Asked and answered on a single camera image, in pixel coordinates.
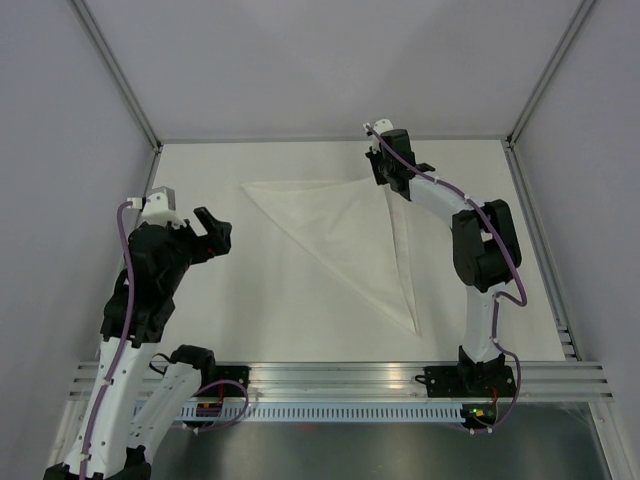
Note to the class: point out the aluminium frame post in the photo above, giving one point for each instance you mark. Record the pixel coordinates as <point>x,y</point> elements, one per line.
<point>97,38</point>
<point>570,35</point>

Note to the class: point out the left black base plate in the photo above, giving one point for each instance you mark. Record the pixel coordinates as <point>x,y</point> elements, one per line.
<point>225,382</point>

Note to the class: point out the right aluminium frame post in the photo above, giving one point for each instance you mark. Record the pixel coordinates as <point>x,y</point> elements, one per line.
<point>570,35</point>

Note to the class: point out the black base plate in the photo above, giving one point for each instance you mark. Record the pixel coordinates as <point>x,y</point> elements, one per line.
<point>447,382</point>
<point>225,382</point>

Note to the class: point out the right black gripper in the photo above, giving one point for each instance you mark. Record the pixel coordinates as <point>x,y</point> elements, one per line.
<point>375,157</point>

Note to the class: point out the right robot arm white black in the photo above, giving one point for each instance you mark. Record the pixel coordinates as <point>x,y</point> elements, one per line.
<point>486,257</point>

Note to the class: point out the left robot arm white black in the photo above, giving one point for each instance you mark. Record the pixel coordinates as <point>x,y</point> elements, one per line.
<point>115,441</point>

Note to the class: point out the front aluminium rail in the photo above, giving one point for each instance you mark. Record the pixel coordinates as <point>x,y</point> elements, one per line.
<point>563,381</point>

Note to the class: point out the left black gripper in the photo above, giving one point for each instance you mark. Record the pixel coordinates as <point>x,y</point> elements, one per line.
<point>217,240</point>

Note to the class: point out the left aluminium frame post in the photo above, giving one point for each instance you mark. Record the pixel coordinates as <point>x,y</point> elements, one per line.
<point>97,38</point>

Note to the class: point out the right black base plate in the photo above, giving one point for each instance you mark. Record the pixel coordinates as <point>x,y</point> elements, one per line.
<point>447,382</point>

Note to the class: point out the white slotted cable duct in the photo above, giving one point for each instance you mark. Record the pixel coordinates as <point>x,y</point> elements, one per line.
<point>353,412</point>

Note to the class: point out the back aluminium frame bar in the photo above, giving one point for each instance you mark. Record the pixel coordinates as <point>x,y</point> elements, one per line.
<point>325,138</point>

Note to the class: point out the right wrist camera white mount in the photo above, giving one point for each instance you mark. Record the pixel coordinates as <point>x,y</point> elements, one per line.
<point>374,130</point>

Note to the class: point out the white cloth napkin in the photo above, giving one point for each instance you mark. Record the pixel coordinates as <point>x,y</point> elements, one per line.
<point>354,229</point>

